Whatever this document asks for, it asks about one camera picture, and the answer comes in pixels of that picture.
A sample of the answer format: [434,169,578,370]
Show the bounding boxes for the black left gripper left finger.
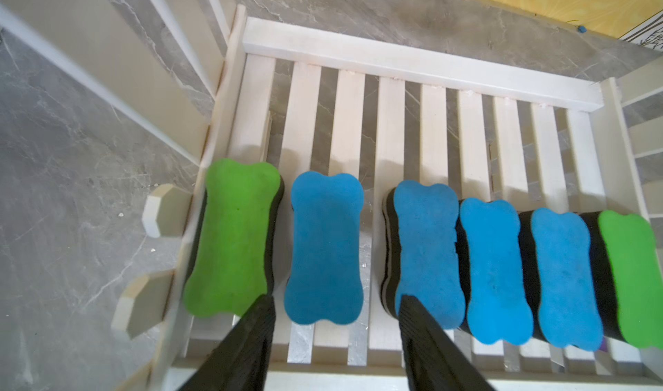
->
[180,294,276,390]

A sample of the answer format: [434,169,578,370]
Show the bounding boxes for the green eraser shelf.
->
[581,210,662,349]
[183,159,284,318]

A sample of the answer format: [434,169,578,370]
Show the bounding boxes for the white wooden two-tier shelf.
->
[1,0,662,390]

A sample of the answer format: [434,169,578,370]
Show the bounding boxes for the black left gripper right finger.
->
[398,295,493,391]

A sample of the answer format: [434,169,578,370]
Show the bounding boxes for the blue eraser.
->
[284,171,364,325]
[381,180,466,330]
[457,198,534,345]
[519,208,604,351]

